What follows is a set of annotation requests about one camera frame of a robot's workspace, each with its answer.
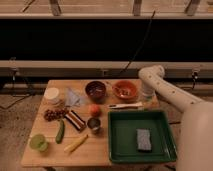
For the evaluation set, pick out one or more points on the orange bowl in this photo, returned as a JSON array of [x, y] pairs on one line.
[[125, 90]]

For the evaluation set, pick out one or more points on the red grapes bunch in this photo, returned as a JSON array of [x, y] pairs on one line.
[[56, 114]]

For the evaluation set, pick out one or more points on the grey sponge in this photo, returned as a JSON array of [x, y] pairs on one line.
[[143, 140]]

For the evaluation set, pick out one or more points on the light blue cloth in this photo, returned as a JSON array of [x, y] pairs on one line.
[[73, 99]]

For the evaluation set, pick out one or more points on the yellow corn cob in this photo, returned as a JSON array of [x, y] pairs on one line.
[[75, 144]]

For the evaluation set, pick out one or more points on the orange peach fruit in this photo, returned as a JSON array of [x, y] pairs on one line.
[[94, 110]]

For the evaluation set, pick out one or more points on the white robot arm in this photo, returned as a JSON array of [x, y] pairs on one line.
[[195, 147]]

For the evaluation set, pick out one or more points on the green plastic tray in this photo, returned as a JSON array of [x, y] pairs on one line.
[[122, 134]]

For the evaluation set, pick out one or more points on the small metal cup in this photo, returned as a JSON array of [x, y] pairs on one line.
[[94, 125]]

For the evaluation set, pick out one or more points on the striped brown white block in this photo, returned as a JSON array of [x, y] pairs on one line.
[[76, 120]]

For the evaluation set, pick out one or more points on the green cucumber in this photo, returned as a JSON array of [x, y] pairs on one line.
[[60, 133]]

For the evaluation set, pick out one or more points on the dark red bowl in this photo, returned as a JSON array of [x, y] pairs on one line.
[[96, 91]]

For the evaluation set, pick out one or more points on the wooden table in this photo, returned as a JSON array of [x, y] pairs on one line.
[[94, 151]]

